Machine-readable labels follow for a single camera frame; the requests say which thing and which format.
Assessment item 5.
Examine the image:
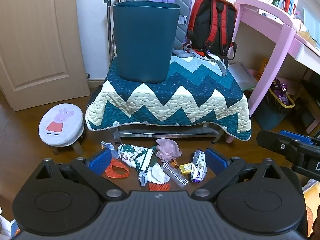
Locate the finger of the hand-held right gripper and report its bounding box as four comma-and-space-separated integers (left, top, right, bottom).
279, 130, 320, 145
257, 129, 304, 164

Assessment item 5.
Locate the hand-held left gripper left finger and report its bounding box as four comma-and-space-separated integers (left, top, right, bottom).
35, 148, 127, 202

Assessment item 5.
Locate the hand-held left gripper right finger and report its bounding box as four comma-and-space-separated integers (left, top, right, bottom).
192, 148, 284, 202

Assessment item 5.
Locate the orange plastic wrapper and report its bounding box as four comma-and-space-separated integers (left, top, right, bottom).
105, 159, 130, 178

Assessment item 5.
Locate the white purple snack wrapper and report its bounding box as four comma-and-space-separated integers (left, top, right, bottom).
190, 149, 207, 182

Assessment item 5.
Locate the green white printed wrapper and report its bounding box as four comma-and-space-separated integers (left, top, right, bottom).
117, 144, 157, 172

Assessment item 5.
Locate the small yellow box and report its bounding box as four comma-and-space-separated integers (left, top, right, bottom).
179, 162, 193, 175

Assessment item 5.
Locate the clear ribbed plastic wrapper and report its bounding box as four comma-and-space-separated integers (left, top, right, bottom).
161, 161, 190, 188

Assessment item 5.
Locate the small blue white wrapper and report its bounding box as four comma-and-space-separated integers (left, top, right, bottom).
138, 171, 150, 187

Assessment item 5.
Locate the pink plastic bag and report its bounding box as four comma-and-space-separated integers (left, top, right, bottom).
155, 138, 182, 162

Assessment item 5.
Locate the white tissue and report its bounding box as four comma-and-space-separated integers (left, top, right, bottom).
146, 162, 170, 183

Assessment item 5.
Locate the orange mesh net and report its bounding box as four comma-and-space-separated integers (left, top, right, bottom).
149, 182, 171, 192

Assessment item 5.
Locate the dark teal plastic bin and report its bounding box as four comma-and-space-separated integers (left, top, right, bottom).
112, 1, 181, 83

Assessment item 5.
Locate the dark bucket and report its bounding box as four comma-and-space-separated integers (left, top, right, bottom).
257, 87, 293, 130

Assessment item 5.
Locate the yellow orange cloth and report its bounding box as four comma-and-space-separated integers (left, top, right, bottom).
302, 179, 320, 238

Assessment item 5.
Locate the basket with purple packets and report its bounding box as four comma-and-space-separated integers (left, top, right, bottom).
269, 79, 295, 109

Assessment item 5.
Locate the round pig print stool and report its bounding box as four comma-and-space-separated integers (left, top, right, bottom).
38, 103, 85, 155

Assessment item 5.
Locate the white paper folder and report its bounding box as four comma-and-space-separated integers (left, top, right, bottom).
229, 62, 258, 92

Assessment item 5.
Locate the teal cream zigzag quilt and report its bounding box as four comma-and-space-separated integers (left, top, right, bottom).
85, 54, 252, 141

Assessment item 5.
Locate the pink desk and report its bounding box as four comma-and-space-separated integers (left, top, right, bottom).
234, 0, 320, 134

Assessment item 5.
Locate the grey folding cane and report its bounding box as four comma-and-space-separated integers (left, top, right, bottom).
104, 0, 125, 63

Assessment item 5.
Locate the red black backpack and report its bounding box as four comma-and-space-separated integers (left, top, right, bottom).
186, 0, 238, 68

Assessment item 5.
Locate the beige wooden door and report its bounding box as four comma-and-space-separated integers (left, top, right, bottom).
0, 0, 91, 112

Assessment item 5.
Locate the metal bench frame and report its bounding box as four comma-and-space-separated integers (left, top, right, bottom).
113, 124, 235, 144

